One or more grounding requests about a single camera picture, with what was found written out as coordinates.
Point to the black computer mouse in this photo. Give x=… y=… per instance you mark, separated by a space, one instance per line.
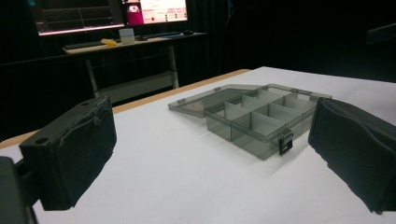
x=188 y=32

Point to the white-top desk with metal legs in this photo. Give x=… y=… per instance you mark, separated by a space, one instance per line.
x=130 y=62

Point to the yellow object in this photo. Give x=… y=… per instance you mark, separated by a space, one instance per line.
x=109 y=42

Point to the computer monitor with pink window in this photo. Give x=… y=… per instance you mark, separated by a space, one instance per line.
x=155 y=11

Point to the white translucent container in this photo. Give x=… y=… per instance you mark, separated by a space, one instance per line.
x=126 y=35

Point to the small dark object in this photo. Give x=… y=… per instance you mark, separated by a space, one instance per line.
x=142 y=38

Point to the black keyboard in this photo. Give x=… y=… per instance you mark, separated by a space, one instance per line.
x=82 y=45

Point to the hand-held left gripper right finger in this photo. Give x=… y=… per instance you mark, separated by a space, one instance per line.
x=351 y=146

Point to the grey transparent compartment box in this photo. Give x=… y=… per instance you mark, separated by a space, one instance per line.
x=249 y=119

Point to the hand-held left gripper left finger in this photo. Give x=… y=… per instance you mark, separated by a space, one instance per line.
x=77 y=155

